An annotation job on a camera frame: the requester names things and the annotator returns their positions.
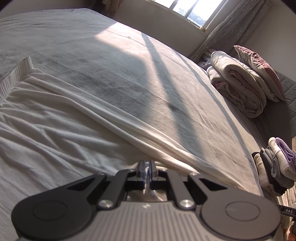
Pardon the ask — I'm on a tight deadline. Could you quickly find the grey bed blanket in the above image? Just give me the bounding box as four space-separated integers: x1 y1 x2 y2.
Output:
1 9 261 194

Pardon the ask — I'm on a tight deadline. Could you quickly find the grey star curtain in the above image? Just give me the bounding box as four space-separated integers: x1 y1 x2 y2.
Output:
189 0 272 62

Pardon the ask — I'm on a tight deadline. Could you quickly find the white garment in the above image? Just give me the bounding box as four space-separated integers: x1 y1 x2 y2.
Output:
1 58 262 240

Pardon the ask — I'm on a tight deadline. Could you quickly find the folded beige pink quilt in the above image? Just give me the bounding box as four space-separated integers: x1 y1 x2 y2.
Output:
207 51 266 118

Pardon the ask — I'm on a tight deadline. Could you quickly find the pink beige pillow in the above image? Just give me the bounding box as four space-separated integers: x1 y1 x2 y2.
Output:
233 45 285 101

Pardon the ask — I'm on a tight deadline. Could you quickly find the right hand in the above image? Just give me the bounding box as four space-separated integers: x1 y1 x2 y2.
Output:
283 222 296 241

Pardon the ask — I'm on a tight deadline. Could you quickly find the window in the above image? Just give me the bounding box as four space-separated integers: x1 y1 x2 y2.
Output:
150 0 228 30

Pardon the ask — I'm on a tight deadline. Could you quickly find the stack of folded clothes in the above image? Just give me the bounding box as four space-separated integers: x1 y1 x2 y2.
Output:
252 137 295 196

